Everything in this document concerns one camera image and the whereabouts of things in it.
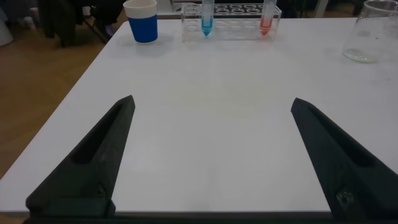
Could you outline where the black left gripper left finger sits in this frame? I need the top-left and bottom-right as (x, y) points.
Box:
(25, 95), (136, 218)

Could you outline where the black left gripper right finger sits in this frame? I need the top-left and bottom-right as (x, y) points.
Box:
(290, 97), (398, 222)

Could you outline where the blue pigment test tube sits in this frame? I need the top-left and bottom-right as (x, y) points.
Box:
(201, 0), (215, 37)

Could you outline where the clear glass beaker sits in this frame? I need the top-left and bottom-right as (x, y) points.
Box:
(341, 0), (398, 64)

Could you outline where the red pigment test tube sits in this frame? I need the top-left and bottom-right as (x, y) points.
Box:
(259, 0), (277, 37)

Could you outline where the clear acrylic test tube rack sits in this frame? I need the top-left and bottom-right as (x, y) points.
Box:
(180, 2), (282, 43)

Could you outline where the black folding chair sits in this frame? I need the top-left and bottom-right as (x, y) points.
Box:
(81, 15), (110, 44)

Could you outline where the blue white paper cup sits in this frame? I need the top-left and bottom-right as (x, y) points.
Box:
(123, 0), (159, 44)

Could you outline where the dark green jacket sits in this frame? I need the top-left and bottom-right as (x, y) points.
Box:
(37, 0), (85, 48)

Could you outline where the white plant pot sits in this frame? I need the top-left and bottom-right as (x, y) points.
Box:
(0, 9), (14, 47)

